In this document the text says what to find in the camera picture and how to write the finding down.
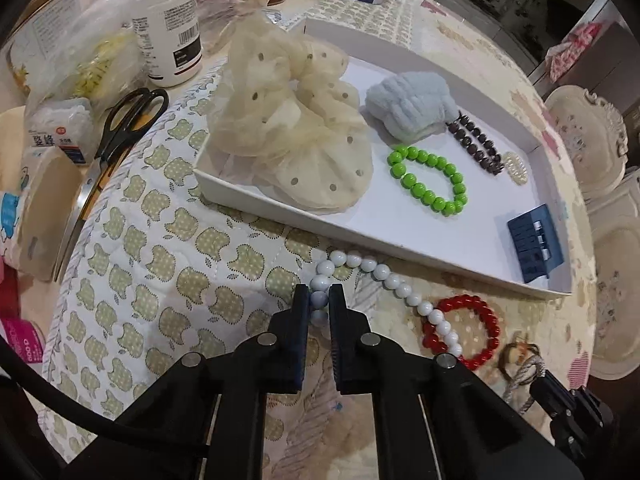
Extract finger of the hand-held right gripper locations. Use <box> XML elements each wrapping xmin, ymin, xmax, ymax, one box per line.
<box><xmin>520</xmin><ymin>370</ymin><xmax>568</xmax><ymax>418</ymax></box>

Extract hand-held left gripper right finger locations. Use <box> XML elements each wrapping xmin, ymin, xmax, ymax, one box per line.
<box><xmin>327</xmin><ymin>284</ymin><xmax>586</xmax><ymax>480</ymax></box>

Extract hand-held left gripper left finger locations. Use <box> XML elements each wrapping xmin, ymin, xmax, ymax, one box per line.
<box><xmin>60</xmin><ymin>284</ymin><xmax>312</xmax><ymax>480</ymax></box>

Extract grey rope hair tie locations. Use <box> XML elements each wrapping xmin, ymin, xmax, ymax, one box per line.
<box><xmin>501</xmin><ymin>352</ymin><xmax>548</xmax><ymax>406</ymax></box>

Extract white bead necklace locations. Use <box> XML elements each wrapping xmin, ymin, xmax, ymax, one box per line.
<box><xmin>309</xmin><ymin>250</ymin><xmax>465</xmax><ymax>358</ymax></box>

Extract white shallow cardboard tray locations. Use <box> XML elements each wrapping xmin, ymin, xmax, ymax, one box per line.
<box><xmin>192</xmin><ymin>16</ymin><xmax>573</xmax><ymax>301</ymax></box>

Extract dark blue hair clip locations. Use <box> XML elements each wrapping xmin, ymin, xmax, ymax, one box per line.
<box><xmin>506</xmin><ymin>204</ymin><xmax>566</xmax><ymax>283</ymax></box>

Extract green bead bracelet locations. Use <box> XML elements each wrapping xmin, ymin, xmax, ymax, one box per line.
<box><xmin>386</xmin><ymin>145</ymin><xmax>469</xmax><ymax>218</ymax></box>

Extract cream dotted mesh scrunchie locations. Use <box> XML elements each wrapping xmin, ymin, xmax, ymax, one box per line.
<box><xmin>206</xmin><ymin>12</ymin><xmax>375</xmax><ymax>217</ymax></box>

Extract dark brown bead bracelet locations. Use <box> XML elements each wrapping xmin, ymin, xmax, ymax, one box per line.
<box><xmin>445</xmin><ymin>112</ymin><xmax>506</xmax><ymax>177</ymax></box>

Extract pale blue fluffy scrunchie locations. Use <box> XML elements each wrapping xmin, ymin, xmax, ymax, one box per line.
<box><xmin>364</xmin><ymin>72</ymin><xmax>457</xmax><ymax>142</ymax></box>

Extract cream ornate chair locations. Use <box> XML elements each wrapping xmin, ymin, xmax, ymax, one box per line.
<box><xmin>585</xmin><ymin>170</ymin><xmax>640</xmax><ymax>381</ymax></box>
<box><xmin>544</xmin><ymin>85</ymin><xmax>628</xmax><ymax>201</ymax></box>

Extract apple print quilted tablecloth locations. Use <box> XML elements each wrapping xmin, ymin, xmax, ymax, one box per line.
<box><xmin>40</xmin><ymin>0</ymin><xmax>601</xmax><ymax>480</ymax></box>

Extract cartoon print tissue pack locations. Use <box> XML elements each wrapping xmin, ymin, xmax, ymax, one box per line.
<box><xmin>0</xmin><ymin>152</ymin><xmax>83</xmax><ymax>283</ymax></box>

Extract white tissue pack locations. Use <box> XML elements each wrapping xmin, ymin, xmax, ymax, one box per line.
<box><xmin>24</xmin><ymin>97</ymin><xmax>96</xmax><ymax>166</ymax></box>

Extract white bottle with red cap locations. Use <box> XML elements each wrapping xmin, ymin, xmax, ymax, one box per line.
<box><xmin>129</xmin><ymin>0</ymin><xmax>205</xmax><ymax>88</ymax></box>

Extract clear bag with yellow contents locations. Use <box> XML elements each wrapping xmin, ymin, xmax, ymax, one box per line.
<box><xmin>25</xmin><ymin>0</ymin><xmax>146</xmax><ymax>111</ymax></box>

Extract pink floral cloth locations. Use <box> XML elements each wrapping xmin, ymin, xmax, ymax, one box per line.
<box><xmin>545</xmin><ymin>22</ymin><xmax>603</xmax><ymax>81</ymax></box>

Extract gold rimmed tin can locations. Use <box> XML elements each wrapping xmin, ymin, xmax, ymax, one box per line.
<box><xmin>5</xmin><ymin>0</ymin><xmax>83</xmax><ymax>98</ymax></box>

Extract red bead bracelet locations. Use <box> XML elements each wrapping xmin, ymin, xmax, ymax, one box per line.
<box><xmin>421</xmin><ymin>294</ymin><xmax>502</xmax><ymax>372</ymax></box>

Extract black cable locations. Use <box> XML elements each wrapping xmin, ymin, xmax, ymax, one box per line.
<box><xmin>0</xmin><ymin>345</ymin><xmax>211</xmax><ymax>461</ymax></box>

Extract black handled scissors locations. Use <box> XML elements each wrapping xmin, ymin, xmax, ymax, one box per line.
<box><xmin>52</xmin><ymin>87</ymin><xmax>171</xmax><ymax>281</ymax></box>

